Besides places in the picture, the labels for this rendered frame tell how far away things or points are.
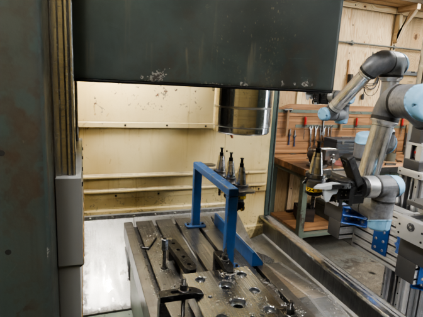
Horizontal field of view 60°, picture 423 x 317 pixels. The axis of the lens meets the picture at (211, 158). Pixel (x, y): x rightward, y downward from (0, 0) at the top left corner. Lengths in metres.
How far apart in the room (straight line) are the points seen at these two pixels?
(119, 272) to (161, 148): 0.67
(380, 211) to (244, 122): 0.63
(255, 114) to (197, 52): 0.23
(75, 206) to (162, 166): 1.33
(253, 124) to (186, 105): 1.09
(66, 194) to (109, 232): 1.29
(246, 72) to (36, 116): 0.49
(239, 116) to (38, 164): 0.53
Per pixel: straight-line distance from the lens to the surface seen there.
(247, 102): 0.95
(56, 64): 0.72
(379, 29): 4.83
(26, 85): 0.59
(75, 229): 0.76
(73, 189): 0.73
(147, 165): 2.02
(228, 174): 1.49
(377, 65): 2.02
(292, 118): 4.06
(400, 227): 1.68
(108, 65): 0.81
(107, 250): 1.93
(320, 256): 1.91
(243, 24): 0.89
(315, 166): 1.16
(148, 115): 1.97
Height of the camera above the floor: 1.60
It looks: 12 degrees down
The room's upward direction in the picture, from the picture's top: 3 degrees clockwise
